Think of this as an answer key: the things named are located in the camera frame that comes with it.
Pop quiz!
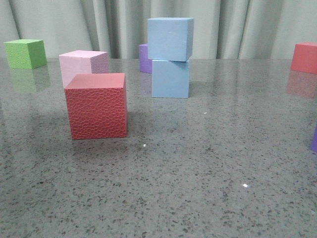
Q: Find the light blue cube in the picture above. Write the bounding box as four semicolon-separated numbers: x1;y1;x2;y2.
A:
152;60;190;98
147;17;194;61

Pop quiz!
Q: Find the purple foam cube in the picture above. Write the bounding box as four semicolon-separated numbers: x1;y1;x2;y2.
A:
139;44;152;73

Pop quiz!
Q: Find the large red textured cube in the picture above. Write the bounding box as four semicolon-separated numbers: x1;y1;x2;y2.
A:
64;73;127;140

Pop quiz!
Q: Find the pink foam cube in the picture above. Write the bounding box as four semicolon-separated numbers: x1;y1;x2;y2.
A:
59;50;109;88

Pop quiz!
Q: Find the grey-green pleated curtain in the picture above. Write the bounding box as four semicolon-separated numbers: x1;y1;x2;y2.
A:
0;0;317;59

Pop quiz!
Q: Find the green foam cube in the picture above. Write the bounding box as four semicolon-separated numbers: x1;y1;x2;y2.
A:
4;39;47;69

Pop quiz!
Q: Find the purple cube at edge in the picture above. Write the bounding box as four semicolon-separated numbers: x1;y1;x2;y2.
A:
310;127;317;152

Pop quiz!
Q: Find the far right red cube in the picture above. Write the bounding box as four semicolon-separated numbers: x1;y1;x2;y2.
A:
290;42;317;74

